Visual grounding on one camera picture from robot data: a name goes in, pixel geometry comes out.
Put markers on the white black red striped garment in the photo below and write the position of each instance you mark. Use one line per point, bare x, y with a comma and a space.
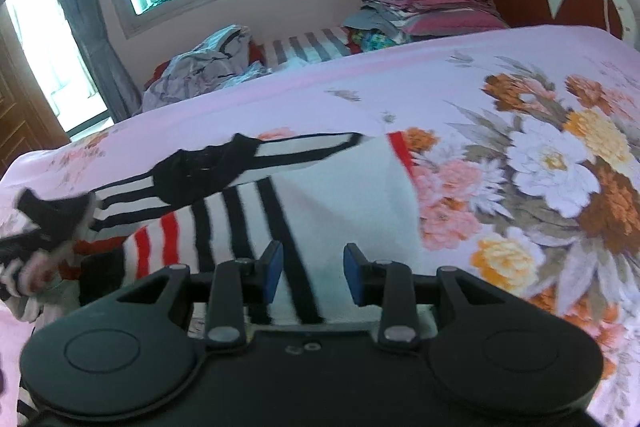
325, 217

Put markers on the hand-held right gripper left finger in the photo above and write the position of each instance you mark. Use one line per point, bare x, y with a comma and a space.
272, 274

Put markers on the sunlit doorway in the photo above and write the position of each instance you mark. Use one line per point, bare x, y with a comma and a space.
45, 32

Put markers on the brown wooden door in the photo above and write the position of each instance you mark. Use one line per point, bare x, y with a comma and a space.
20, 107

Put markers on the stack of folded clothes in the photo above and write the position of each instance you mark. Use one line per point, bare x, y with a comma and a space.
430, 4

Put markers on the colourful patterned cloth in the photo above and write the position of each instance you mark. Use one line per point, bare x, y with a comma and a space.
375, 41

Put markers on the long grey curtain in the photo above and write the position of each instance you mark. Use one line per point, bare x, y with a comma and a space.
85, 7

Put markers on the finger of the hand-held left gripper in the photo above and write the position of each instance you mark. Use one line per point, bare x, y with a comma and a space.
55, 214

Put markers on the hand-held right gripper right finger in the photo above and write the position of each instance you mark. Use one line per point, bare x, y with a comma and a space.
352, 277

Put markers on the pink floral bedsheet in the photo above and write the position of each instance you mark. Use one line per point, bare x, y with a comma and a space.
450, 72

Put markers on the pile of grey crumpled clothes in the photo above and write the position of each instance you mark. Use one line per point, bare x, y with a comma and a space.
200, 67

